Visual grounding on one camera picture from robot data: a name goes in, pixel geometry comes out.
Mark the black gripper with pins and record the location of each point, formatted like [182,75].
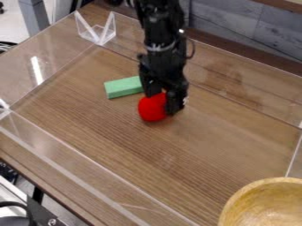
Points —
[162,73]

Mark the red plush strawberry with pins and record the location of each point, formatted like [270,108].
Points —
[151,108]

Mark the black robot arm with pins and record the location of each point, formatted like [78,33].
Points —
[162,20]

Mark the green foam block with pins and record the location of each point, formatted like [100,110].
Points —
[123,87]

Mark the wooden bowl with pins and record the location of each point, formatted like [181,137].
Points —
[269,202]

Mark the clear acrylic tray enclosure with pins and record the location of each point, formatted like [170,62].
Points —
[84,135]

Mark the grey post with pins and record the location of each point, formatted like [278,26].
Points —
[35,15]

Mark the black metal bracket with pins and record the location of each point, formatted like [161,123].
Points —
[44,218]

